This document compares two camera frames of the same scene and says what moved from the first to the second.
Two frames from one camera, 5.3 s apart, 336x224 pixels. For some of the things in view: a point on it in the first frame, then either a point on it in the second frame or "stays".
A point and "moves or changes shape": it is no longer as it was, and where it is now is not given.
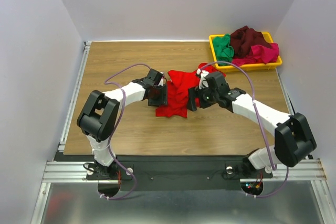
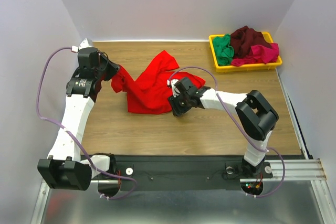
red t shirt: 180,81 moves or changes shape
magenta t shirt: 259,54 stays
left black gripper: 163,99 to 114,67
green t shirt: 224,52 stays
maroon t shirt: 241,40 stays
